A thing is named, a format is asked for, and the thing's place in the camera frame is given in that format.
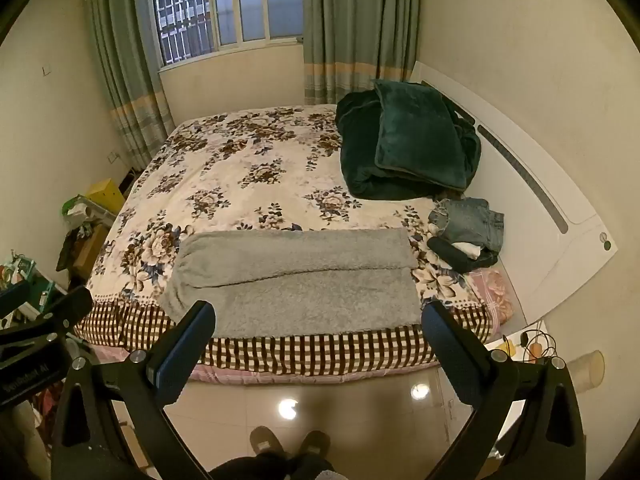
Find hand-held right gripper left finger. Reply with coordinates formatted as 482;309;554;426
50;300;217;480

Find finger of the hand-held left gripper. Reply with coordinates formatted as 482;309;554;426
0;287;94;348

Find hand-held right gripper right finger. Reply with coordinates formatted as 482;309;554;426
421;301;587;480

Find grey towel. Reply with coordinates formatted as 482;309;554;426
159;227;423;338

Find teal storage shelf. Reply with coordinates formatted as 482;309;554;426
0;252;68;321

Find dark cloth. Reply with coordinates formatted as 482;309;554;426
56;225;93;272

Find cardboard box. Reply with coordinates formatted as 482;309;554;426
72;225;111;281

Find white nightstand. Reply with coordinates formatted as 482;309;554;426
482;320;568;366

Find pink floral pillow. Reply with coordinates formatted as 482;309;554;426
467;267;516;326

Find green and white bag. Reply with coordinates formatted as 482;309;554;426
61;195;93;231

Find black rolled garment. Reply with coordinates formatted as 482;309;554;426
426;236;498;273

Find yellow box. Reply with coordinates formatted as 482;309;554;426
84;178;126;213

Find person's left shoe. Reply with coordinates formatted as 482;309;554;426
249;426;288;461

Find person's shoe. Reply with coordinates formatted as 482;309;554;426
298;430;332;463
249;426;288;461

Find folded blue jeans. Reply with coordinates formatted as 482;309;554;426
427;197;505;256

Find white headboard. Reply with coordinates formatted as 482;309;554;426
410;61;619;328

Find beige cylinder bin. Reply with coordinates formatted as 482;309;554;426
565;350;606;393

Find person's dark trouser legs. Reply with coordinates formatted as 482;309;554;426
210;454;341;480

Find person's right shoe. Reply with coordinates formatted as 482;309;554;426
298;430;332;463

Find floral bedspread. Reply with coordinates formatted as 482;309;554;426
75;104;506;376

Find dark green plush blanket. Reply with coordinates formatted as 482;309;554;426
335;79;482;201

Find grey-green striped curtain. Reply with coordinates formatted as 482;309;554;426
302;0;423;106
82;0;176;168

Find barred window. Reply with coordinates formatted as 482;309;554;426
145;0;306;68

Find black cable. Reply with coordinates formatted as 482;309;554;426
519;329;567;362

